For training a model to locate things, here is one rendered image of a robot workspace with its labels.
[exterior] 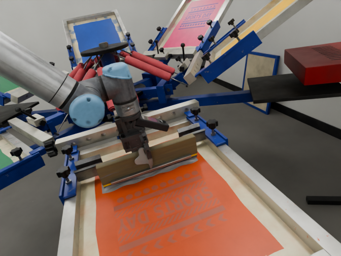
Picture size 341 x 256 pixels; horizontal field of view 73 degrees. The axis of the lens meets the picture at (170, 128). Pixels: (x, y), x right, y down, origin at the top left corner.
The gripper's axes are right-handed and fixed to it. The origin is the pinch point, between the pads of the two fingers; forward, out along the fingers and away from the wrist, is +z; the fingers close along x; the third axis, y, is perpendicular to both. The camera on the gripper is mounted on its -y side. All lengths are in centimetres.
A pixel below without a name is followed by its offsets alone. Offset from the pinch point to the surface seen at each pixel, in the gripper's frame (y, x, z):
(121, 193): 13.0, 5.5, 4.5
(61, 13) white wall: 42, -422, -71
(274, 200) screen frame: -24.7, 33.6, 1.6
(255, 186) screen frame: -24.4, 26.1, 2.5
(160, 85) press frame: -25, -70, -4
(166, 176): -3.3, 4.9, 4.9
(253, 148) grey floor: -118, -110, 104
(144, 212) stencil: 7.4, 17.1, 4.5
